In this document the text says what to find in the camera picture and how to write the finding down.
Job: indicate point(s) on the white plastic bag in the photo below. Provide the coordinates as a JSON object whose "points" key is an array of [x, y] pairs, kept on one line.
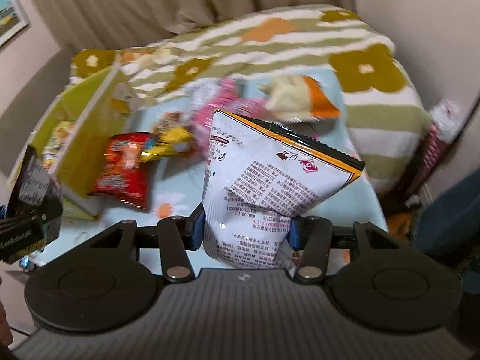
{"points": [[447, 118]]}

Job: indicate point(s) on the framed picture on wall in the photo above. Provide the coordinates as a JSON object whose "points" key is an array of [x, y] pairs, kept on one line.
{"points": [[13, 20]]}

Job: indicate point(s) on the silver grey snack bag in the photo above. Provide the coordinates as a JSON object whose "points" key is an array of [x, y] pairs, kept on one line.
{"points": [[202, 91]]}

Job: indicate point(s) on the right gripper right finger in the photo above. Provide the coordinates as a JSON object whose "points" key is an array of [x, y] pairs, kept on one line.
{"points": [[312, 235]]}

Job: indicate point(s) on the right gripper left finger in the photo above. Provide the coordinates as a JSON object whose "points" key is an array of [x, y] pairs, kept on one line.
{"points": [[176, 235]]}

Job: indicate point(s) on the teal garment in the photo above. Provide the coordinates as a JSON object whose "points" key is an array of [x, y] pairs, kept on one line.
{"points": [[448, 229]]}

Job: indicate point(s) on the yellow snack bag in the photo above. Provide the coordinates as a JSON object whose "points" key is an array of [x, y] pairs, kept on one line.
{"points": [[57, 140]]}

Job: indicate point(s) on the white orange-trim snack bag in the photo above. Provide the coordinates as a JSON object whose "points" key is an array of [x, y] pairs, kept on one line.
{"points": [[259, 175]]}

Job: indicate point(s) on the pink patterned bag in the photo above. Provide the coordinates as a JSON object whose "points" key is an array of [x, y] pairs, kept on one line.
{"points": [[427, 158]]}

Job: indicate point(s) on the green cardboard box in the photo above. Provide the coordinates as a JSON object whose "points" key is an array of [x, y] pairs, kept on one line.
{"points": [[101, 106]]}

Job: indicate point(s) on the cream orange snack bag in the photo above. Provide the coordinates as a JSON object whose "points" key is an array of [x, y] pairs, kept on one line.
{"points": [[297, 99]]}

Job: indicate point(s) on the floral striped blanket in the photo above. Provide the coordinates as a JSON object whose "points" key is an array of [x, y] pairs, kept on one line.
{"points": [[384, 114]]}

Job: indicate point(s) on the gold Pillows chocolate bag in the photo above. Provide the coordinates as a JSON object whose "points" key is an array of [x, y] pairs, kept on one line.
{"points": [[168, 137]]}

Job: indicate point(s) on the pink candy bag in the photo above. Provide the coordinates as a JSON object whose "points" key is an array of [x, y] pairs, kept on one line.
{"points": [[230, 99]]}

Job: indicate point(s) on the grey bed headboard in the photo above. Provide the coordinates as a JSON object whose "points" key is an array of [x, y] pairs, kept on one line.
{"points": [[21, 116]]}

